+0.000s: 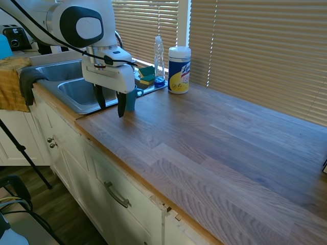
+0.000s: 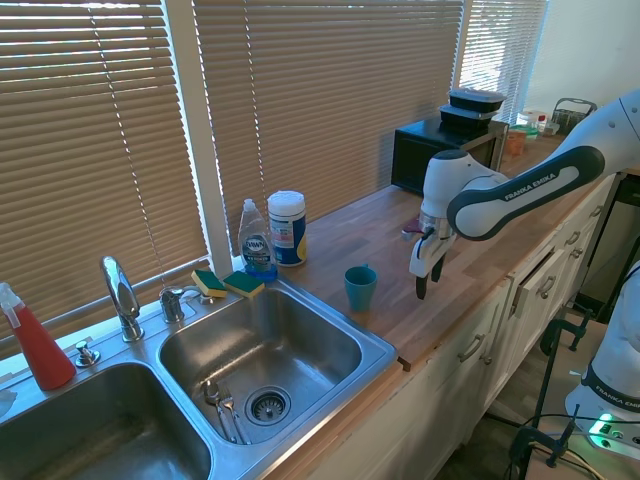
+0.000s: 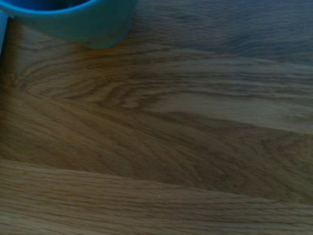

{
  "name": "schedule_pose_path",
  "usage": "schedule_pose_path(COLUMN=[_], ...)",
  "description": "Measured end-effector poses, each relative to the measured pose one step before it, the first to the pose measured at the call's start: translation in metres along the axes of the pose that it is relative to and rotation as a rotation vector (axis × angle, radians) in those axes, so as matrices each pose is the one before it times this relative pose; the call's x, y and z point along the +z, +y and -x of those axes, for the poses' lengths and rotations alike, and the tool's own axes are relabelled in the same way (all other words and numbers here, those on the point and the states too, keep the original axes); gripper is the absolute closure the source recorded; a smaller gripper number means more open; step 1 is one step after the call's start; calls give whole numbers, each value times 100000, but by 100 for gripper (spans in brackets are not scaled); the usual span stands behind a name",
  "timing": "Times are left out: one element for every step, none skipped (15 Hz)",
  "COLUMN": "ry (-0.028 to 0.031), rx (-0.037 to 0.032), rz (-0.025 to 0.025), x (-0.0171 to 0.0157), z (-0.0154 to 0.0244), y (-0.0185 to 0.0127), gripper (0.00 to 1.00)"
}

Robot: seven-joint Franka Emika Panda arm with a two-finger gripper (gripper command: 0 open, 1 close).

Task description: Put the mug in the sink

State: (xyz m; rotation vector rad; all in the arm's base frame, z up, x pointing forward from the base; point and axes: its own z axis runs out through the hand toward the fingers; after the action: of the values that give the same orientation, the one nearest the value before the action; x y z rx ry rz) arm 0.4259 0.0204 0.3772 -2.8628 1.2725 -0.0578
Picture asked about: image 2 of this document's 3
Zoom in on black microwave oven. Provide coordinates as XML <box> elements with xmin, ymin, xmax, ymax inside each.
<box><xmin>390</xmin><ymin>118</ymin><xmax>510</xmax><ymax>196</ymax></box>

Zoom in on chrome faucet spout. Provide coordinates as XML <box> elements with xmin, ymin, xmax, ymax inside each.
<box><xmin>99</xmin><ymin>255</ymin><xmax>145</xmax><ymax>343</ymax></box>

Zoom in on floor cables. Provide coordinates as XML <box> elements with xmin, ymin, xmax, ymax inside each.
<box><xmin>499</xmin><ymin>414</ymin><xmax>640</xmax><ymax>480</ymax></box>

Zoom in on dark wire caddy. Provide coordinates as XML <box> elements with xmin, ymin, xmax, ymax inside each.
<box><xmin>552</xmin><ymin>97</ymin><xmax>599</xmax><ymax>136</ymax></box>

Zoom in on black plastic food container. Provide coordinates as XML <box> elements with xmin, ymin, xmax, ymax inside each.
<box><xmin>438</xmin><ymin>103</ymin><xmax>496</xmax><ymax>135</ymax></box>
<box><xmin>447</xmin><ymin>88</ymin><xmax>506</xmax><ymax>114</ymax></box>

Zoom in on tan window blind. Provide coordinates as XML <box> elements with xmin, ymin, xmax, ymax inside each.
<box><xmin>457</xmin><ymin>0</ymin><xmax>549</xmax><ymax>124</ymax></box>
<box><xmin>192</xmin><ymin>0</ymin><xmax>466</xmax><ymax>241</ymax></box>
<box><xmin>0</xmin><ymin>0</ymin><xmax>211</xmax><ymax>359</ymax></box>

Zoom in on clear dish soap bottle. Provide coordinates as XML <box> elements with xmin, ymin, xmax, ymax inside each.
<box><xmin>237</xmin><ymin>198</ymin><xmax>279</xmax><ymax>282</ymax></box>

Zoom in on black metal clamp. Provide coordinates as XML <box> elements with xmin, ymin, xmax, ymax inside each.
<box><xmin>509</xmin><ymin>404</ymin><xmax>581</xmax><ymax>469</ymax></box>
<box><xmin>539</xmin><ymin>309</ymin><xmax>594</xmax><ymax>356</ymax></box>

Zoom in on orange box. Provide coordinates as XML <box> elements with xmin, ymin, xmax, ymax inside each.
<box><xmin>504</xmin><ymin>127</ymin><xmax>529</xmax><ymax>156</ymax></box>

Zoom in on white kitchen cabinet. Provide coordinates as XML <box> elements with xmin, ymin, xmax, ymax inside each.
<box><xmin>279</xmin><ymin>174</ymin><xmax>619</xmax><ymax>480</ymax></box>

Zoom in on yellow green sponge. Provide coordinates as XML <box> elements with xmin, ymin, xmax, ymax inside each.
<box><xmin>191</xmin><ymin>268</ymin><xmax>229</xmax><ymax>300</ymax></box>
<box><xmin>222</xmin><ymin>271</ymin><xmax>266</xmax><ymax>300</ymax></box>

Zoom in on red spray bottle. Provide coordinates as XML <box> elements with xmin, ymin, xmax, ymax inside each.
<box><xmin>0</xmin><ymin>282</ymin><xmax>78</xmax><ymax>392</ymax></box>

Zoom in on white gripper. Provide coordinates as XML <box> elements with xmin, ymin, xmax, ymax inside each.
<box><xmin>408</xmin><ymin>227</ymin><xmax>457</xmax><ymax>301</ymax></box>

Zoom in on black dishwasher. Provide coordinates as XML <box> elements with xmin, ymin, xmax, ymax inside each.
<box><xmin>594</xmin><ymin>172</ymin><xmax>640</xmax><ymax>321</ymax></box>

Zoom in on disinfecting wipes canister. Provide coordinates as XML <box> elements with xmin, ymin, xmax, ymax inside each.
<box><xmin>267</xmin><ymin>189</ymin><xmax>308</xmax><ymax>268</ymax></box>

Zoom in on metal spoon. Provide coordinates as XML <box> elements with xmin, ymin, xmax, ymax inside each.
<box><xmin>202</xmin><ymin>379</ymin><xmax>239</xmax><ymax>444</ymax></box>

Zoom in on stainless steel double sink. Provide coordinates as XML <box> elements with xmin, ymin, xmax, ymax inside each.
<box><xmin>0</xmin><ymin>277</ymin><xmax>400</xmax><ymax>480</ymax></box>

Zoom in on metal fork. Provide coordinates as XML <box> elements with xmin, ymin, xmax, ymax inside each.
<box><xmin>219</xmin><ymin>382</ymin><xmax>252</xmax><ymax>445</ymax></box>

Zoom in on clear plastic container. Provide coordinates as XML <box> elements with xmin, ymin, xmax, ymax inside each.
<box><xmin>517</xmin><ymin>108</ymin><xmax>549</xmax><ymax>136</ymax></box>

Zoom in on metal drain strainer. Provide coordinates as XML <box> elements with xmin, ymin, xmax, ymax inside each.
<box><xmin>243</xmin><ymin>385</ymin><xmax>292</xmax><ymax>427</ymax></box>

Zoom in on teal mug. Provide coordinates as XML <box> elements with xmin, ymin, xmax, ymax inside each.
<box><xmin>343</xmin><ymin>263</ymin><xmax>379</xmax><ymax>313</ymax></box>

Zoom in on chrome sink sprayer knob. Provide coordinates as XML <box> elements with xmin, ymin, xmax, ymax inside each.
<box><xmin>74</xmin><ymin>340</ymin><xmax>101</xmax><ymax>369</ymax></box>

